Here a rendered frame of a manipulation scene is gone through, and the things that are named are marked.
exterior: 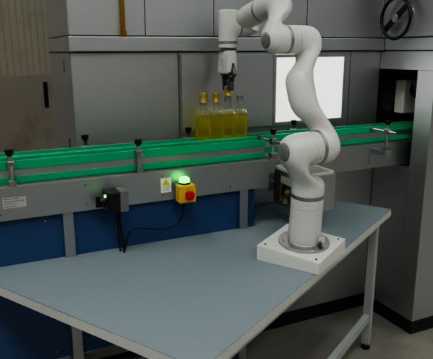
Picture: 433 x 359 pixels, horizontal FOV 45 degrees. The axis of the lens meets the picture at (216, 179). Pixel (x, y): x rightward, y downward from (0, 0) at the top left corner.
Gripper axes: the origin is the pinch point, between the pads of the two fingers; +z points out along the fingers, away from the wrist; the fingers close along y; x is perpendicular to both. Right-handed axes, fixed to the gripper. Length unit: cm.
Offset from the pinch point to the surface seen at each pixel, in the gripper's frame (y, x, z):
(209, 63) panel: -11.9, -3.5, -9.5
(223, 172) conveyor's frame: 15.5, -9.9, 34.6
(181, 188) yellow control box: 22, -32, 37
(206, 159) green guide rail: 13.6, -17.1, 28.5
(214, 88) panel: -11.9, -0.7, 1.9
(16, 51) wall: -308, -56, -16
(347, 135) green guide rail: 5, 64, 26
